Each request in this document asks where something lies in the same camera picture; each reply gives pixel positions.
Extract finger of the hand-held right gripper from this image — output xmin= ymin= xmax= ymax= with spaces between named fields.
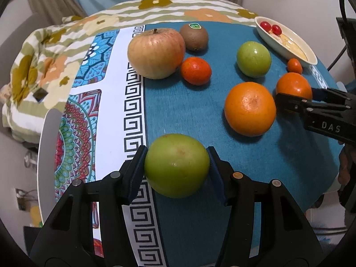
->
xmin=311 ymin=87 xmax=348 ymax=101
xmin=275 ymin=92 xmax=315 ymax=114

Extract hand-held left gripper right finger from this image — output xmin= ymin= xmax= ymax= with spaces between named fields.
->
xmin=206 ymin=146 xmax=326 ymax=267

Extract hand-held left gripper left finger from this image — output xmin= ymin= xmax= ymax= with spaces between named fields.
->
xmin=29 ymin=145 xmax=149 ymax=267

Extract medium tangerine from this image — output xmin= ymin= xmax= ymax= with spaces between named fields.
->
xmin=276 ymin=72 xmax=313 ymax=101

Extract tiny orange kumquat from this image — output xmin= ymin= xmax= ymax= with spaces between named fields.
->
xmin=287 ymin=58 xmax=303 ymax=75

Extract large green round fruit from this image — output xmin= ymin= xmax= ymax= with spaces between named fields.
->
xmin=144 ymin=133 xmax=210 ymax=199

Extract large orange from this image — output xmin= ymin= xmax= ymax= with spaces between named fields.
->
xmin=224 ymin=82 xmax=277 ymax=137

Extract cream oval dish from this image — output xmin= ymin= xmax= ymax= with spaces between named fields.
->
xmin=254 ymin=16 xmax=318 ymax=69

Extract small tangerine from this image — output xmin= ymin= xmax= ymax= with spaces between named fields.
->
xmin=181 ymin=57 xmax=212 ymax=86

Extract brown kiwi with sticker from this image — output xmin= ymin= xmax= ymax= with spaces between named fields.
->
xmin=179 ymin=22 xmax=209 ymax=52

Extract large red-yellow apple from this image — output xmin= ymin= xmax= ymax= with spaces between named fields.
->
xmin=128 ymin=28 xmax=186 ymax=80

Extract person's right hand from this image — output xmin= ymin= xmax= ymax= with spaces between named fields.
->
xmin=338 ymin=145 xmax=354 ymax=194

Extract teal patterned tablecloth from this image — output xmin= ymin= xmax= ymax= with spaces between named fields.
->
xmin=54 ymin=21 xmax=342 ymax=267

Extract yellow object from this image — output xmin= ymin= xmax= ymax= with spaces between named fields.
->
xmin=29 ymin=204 xmax=43 ymax=227

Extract black square tag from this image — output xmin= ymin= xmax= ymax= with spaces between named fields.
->
xmin=33 ymin=87 xmax=48 ymax=102

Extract floral striped blanket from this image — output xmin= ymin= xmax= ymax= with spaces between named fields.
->
xmin=1 ymin=0 xmax=260 ymax=142

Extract grey padded furniture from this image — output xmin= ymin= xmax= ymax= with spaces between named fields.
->
xmin=0 ymin=12 xmax=45 ymax=62

